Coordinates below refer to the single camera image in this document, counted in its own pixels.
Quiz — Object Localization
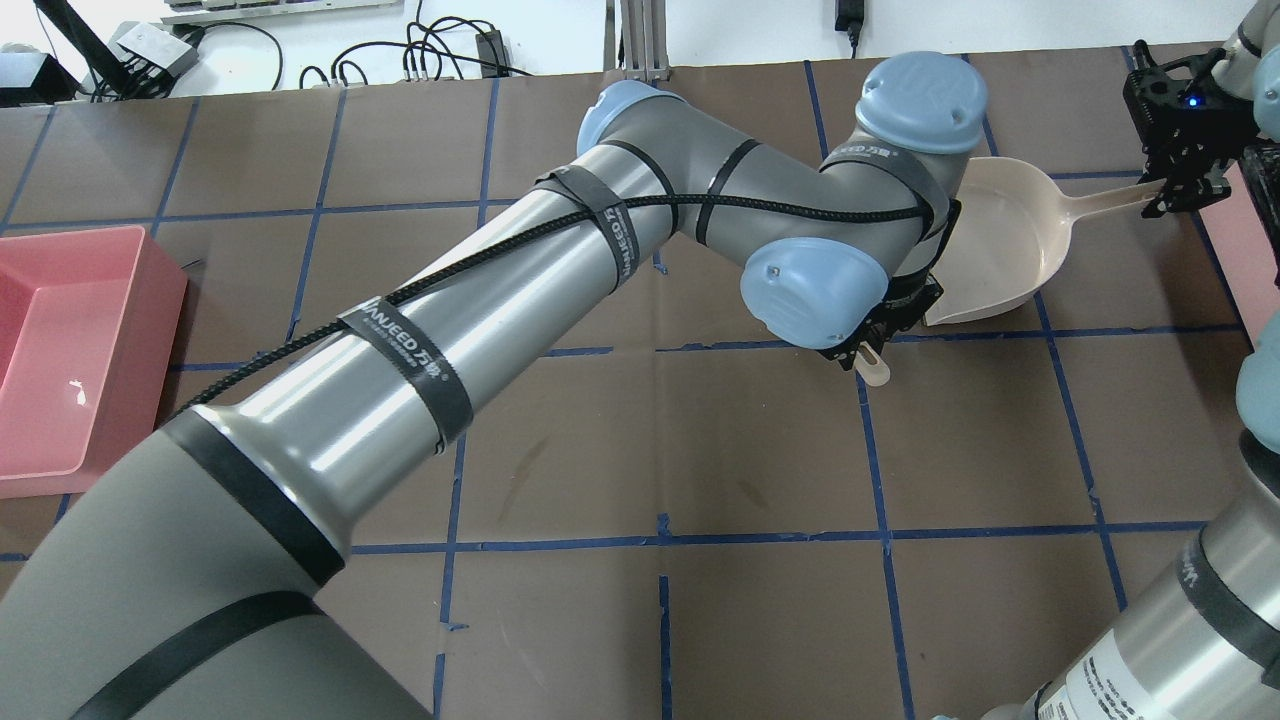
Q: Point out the black cable bundle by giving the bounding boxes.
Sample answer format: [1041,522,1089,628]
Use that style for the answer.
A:
[300,15,531,91]

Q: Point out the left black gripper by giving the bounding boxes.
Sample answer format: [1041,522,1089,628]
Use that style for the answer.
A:
[817,275,945,372]

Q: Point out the pink bin with black bag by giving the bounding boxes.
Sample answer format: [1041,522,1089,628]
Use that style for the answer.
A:
[1199,164,1279,345]

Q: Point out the black power adapter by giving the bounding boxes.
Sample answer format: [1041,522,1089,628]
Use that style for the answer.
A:
[835,0,867,56]

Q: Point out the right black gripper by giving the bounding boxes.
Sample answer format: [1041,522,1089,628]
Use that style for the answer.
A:
[1123,40,1260,217]

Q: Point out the beige plastic dustpan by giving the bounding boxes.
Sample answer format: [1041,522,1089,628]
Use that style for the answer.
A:
[924,158,1162,327]

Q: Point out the aluminium frame post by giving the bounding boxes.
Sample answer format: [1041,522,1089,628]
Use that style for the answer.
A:
[603,1,672,83]

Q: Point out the beige hand brush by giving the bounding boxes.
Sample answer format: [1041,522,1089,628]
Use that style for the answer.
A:
[852,343,892,387]

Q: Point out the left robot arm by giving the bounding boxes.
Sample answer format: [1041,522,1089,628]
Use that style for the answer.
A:
[3,51,988,719]

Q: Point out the pink plastic bin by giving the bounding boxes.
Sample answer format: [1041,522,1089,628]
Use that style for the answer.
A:
[1,225,188,498]

